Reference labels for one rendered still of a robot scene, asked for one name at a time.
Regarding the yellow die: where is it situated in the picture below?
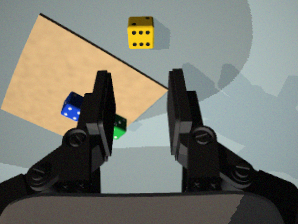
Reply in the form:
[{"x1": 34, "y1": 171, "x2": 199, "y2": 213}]
[{"x1": 128, "y1": 16, "x2": 154, "y2": 49}]

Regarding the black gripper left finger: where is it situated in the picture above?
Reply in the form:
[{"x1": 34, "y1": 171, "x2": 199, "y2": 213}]
[{"x1": 0, "y1": 70, "x2": 116, "y2": 216}]

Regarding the green die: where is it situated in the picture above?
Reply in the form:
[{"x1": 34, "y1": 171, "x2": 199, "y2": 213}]
[{"x1": 113, "y1": 114, "x2": 127, "y2": 140}]

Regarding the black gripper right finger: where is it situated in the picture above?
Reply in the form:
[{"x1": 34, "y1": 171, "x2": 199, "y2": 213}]
[{"x1": 167, "y1": 69, "x2": 298, "y2": 224}]

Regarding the blue die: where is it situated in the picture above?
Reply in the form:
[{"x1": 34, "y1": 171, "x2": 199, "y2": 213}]
[{"x1": 61, "y1": 91, "x2": 84, "y2": 121}]

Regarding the tan mat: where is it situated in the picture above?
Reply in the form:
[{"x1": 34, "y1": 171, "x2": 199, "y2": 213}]
[{"x1": 1, "y1": 13, "x2": 168, "y2": 136}]

